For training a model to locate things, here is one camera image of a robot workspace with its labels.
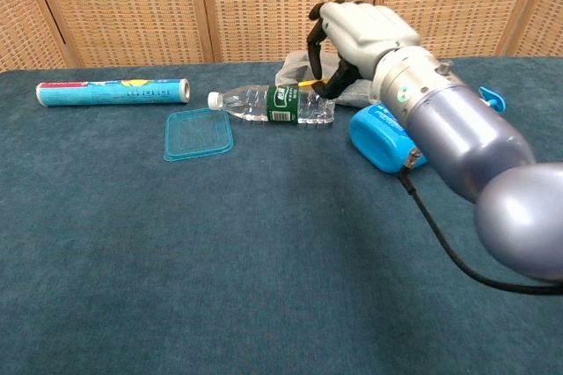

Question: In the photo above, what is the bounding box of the transparent blue container lid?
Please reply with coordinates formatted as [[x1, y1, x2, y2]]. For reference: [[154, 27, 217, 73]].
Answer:
[[163, 107, 235, 163]]

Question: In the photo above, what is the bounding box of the clear plastic water bottle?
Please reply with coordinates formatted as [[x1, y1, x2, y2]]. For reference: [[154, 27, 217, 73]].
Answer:
[[207, 82, 338, 126]]

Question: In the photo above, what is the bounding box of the teal table cloth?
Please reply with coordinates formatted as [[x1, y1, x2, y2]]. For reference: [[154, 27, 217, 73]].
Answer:
[[0, 55, 563, 375]]

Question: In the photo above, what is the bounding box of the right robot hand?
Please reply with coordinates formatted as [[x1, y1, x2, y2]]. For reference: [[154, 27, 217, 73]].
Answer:
[[306, 0, 421, 100]]

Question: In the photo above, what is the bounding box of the blue food bag roll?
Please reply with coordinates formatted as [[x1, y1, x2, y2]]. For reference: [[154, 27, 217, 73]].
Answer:
[[34, 78, 191, 108]]

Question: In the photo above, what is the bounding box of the blue pump detergent bottle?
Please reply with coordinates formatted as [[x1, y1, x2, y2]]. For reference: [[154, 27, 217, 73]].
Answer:
[[348, 85, 508, 174]]

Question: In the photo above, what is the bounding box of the grey mesh bag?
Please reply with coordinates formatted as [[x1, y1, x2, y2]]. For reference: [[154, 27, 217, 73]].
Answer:
[[275, 50, 379, 108]]

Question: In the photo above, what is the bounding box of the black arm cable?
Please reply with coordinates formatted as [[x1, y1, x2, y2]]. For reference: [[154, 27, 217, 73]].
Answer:
[[398, 170, 563, 297]]

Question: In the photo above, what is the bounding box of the woven bamboo folding screen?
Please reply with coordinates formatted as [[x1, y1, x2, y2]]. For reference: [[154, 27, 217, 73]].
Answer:
[[0, 0, 563, 71]]

